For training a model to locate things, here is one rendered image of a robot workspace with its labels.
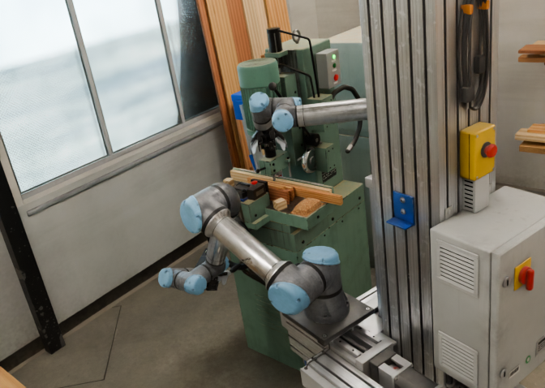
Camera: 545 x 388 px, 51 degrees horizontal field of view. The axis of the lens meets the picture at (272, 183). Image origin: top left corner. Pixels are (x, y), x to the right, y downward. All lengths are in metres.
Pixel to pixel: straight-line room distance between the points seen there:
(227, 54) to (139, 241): 1.38
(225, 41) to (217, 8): 0.22
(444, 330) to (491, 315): 0.20
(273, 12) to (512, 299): 3.19
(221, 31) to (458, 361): 2.79
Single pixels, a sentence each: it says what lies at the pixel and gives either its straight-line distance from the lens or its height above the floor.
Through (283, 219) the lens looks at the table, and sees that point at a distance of 2.46.
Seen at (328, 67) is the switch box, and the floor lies 1.42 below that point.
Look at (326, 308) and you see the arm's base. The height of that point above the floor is 0.87.
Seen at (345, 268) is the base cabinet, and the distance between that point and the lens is 2.89.
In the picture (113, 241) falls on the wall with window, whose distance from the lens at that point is 3.68.
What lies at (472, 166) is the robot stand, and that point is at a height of 1.37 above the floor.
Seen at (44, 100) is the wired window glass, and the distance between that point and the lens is 3.38.
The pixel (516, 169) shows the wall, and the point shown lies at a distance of 4.62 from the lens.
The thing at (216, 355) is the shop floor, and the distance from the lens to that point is 3.17.
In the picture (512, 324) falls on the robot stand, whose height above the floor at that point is 0.99.
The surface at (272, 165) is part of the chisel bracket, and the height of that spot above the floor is 1.05.
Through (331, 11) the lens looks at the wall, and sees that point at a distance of 4.94.
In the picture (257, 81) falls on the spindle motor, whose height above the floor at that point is 1.44.
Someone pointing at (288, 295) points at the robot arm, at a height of 1.01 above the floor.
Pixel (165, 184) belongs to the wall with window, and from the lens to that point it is 3.85.
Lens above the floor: 1.99
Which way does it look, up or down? 23 degrees down
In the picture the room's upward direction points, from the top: 9 degrees counter-clockwise
